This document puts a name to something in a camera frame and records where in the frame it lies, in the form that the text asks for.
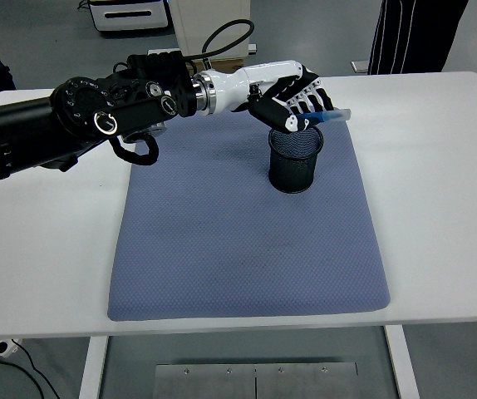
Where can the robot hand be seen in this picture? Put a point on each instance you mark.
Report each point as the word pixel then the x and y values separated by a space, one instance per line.
pixel 238 85

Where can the blue marker with clear cap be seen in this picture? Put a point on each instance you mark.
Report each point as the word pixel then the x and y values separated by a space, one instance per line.
pixel 334 115

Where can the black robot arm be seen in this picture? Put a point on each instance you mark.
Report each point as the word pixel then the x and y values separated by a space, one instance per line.
pixel 26 122

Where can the black mesh pen holder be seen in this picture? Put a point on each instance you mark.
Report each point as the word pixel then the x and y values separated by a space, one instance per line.
pixel 294 170

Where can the cardboard box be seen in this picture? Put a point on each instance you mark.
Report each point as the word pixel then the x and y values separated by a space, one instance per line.
pixel 230 63

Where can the white base bar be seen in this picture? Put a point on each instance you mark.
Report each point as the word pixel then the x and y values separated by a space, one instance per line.
pixel 253 47

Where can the white cabinet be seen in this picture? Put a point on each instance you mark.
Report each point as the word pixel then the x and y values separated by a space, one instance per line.
pixel 193 25

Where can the grey floor socket plate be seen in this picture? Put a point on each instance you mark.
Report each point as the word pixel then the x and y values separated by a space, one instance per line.
pixel 360 66

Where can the white appliance with black slot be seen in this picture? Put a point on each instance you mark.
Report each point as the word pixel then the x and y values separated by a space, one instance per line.
pixel 130 14

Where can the blue-grey quilted mat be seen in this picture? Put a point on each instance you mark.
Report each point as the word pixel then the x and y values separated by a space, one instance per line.
pixel 242 249

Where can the white table leg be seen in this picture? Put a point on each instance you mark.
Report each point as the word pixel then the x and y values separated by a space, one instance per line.
pixel 402 365
pixel 93 365

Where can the white power strip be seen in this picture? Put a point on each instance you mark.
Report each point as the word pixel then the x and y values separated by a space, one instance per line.
pixel 8 346

